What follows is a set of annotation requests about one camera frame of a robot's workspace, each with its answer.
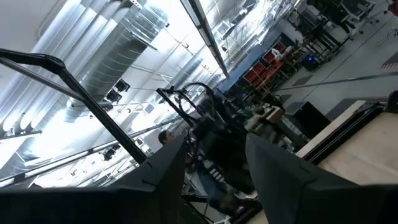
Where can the black gantry frame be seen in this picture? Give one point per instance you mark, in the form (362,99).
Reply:
(177,99)

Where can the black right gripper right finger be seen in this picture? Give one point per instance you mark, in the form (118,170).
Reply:
(311,202)

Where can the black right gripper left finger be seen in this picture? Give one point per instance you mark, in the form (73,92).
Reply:
(130,205)

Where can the red storage bins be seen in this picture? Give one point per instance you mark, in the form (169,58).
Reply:
(264,67)

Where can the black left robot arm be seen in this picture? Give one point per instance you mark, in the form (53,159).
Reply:
(224,149)

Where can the ceiling light strip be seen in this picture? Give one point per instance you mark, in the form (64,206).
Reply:
(205,34)

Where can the silver ventilation duct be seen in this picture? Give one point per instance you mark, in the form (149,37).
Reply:
(118,46)

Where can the person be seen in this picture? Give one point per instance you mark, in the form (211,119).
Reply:
(165,137)

